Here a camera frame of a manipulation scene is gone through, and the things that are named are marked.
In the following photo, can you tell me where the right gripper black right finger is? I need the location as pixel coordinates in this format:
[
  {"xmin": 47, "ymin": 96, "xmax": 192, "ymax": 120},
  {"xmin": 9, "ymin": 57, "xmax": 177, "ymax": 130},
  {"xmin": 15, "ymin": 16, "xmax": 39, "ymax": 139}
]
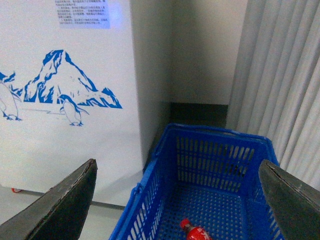
[{"xmin": 258, "ymin": 160, "xmax": 320, "ymax": 240}]

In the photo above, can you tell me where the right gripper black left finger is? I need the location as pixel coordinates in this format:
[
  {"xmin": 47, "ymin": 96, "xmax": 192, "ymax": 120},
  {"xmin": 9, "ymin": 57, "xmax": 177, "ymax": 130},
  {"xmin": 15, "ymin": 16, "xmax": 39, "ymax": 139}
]
[{"xmin": 0, "ymin": 158, "xmax": 98, "ymax": 240}]

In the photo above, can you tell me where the red freezer caster wheel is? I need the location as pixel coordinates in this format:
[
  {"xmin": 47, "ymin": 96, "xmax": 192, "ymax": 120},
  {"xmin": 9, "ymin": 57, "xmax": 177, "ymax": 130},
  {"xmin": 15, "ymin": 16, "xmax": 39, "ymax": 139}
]
[{"xmin": 11, "ymin": 188, "xmax": 22, "ymax": 193}]

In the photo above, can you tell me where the blue plastic shopping basket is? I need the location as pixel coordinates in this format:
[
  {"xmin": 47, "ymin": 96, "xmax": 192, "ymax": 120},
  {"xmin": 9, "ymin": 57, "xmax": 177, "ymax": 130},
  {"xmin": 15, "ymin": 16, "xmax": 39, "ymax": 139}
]
[{"xmin": 110, "ymin": 123, "xmax": 283, "ymax": 240}]

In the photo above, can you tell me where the red cola bottle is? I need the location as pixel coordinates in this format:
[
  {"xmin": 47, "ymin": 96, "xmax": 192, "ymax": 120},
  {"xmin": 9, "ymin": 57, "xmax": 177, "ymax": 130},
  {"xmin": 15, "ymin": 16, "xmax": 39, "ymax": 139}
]
[{"xmin": 180, "ymin": 218, "xmax": 213, "ymax": 240}]

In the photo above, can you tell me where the white vertical blinds curtain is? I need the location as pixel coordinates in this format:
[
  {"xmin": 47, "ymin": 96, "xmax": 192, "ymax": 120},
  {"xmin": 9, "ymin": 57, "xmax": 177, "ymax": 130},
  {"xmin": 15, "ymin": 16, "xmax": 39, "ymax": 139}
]
[{"xmin": 226, "ymin": 0, "xmax": 320, "ymax": 189}]

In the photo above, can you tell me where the white chest freezer blue rim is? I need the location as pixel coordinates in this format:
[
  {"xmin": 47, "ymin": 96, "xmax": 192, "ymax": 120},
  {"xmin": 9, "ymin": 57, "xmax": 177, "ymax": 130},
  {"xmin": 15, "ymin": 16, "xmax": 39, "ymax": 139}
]
[{"xmin": 0, "ymin": 0, "xmax": 173, "ymax": 206}]

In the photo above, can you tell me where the grey warning text label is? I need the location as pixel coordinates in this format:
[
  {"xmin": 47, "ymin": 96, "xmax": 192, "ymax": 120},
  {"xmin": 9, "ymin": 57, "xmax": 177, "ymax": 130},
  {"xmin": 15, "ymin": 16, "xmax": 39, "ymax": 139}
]
[{"xmin": 54, "ymin": 0, "xmax": 111, "ymax": 29}]

